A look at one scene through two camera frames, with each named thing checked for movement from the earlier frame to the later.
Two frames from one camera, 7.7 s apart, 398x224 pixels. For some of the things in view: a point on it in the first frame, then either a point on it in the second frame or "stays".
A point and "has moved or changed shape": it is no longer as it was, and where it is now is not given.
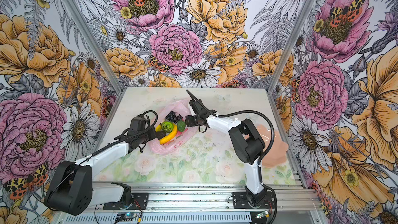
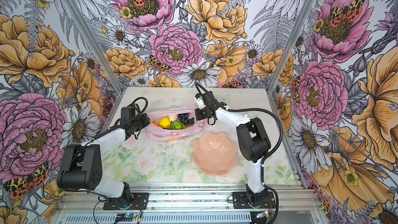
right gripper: x=188 y=120 -> x=198 y=115
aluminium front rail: x=186 y=206 stays
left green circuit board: x=125 y=217 stays
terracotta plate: x=276 y=154 -> x=214 y=153
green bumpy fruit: x=167 y=126 -> x=176 y=125
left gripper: x=152 y=136 -> x=145 y=121
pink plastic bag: x=182 y=139 has moved or changed shape
